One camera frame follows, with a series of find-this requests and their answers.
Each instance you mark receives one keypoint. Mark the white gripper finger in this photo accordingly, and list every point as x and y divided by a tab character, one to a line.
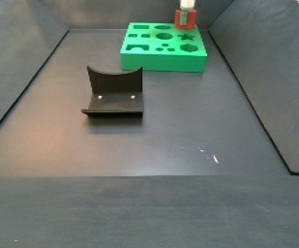
186	5

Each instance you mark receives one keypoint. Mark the green shape sorter block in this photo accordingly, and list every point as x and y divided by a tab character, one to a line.
160	47

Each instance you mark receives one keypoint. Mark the black curved holder bracket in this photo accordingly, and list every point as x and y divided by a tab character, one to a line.
117	93

